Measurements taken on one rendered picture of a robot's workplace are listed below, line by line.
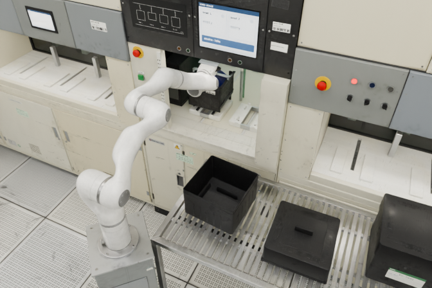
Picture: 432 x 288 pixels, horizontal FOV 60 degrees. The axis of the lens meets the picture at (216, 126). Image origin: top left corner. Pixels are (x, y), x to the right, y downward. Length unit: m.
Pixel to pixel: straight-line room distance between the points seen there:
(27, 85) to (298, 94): 1.94
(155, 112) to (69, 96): 1.21
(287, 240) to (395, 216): 0.46
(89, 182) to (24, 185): 1.88
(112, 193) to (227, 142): 0.84
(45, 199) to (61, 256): 0.57
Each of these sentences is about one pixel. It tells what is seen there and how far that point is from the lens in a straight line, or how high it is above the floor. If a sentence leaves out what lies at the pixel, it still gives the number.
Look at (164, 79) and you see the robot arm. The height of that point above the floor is 1.41.
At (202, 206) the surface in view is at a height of 0.88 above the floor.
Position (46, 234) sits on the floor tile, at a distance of 3.03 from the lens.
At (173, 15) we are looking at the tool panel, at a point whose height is 1.59.
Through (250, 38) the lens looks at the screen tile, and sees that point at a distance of 1.68.
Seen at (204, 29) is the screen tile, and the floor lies 1.56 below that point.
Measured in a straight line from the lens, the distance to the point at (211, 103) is 2.23.
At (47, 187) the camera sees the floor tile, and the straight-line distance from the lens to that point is 3.35.
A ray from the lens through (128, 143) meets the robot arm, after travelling 1.59.
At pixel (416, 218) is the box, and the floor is 1.01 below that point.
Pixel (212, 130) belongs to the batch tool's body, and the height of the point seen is 0.87.
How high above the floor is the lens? 2.29
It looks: 39 degrees down
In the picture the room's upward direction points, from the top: straight up
